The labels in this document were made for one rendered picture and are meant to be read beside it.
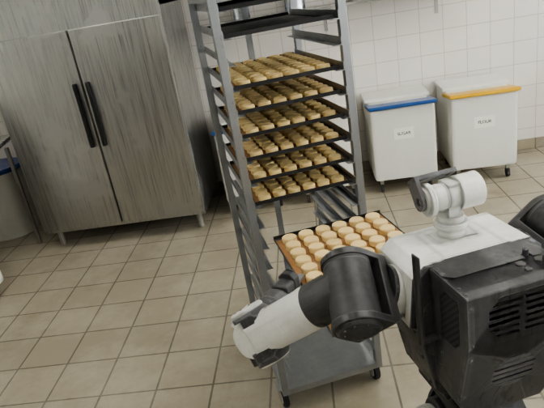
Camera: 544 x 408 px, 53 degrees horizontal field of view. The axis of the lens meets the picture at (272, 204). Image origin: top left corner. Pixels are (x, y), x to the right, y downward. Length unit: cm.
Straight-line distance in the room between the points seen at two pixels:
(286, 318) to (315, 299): 8
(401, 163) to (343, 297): 371
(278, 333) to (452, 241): 37
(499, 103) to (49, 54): 346
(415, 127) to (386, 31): 96
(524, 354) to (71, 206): 413
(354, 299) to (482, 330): 21
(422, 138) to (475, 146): 45
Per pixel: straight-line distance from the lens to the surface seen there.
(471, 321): 92
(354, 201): 224
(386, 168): 463
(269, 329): 109
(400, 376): 279
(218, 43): 193
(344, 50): 205
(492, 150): 480
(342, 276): 98
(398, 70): 512
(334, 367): 263
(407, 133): 457
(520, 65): 542
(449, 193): 103
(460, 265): 98
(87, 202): 471
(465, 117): 466
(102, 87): 437
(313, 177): 223
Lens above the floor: 183
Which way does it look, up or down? 22 degrees down
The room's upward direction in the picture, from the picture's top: 10 degrees counter-clockwise
